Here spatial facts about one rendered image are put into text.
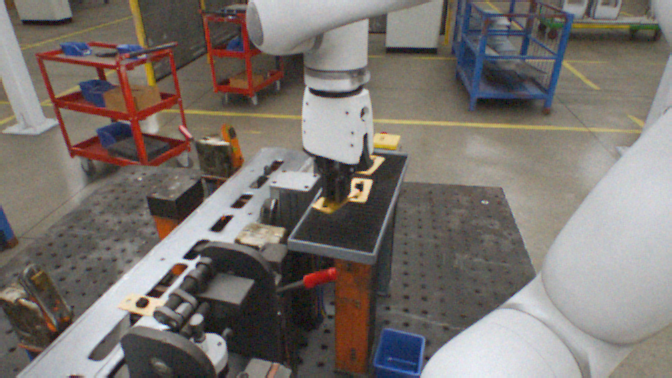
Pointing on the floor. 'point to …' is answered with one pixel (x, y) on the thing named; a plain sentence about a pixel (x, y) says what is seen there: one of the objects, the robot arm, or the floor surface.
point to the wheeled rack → (608, 24)
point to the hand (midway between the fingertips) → (336, 184)
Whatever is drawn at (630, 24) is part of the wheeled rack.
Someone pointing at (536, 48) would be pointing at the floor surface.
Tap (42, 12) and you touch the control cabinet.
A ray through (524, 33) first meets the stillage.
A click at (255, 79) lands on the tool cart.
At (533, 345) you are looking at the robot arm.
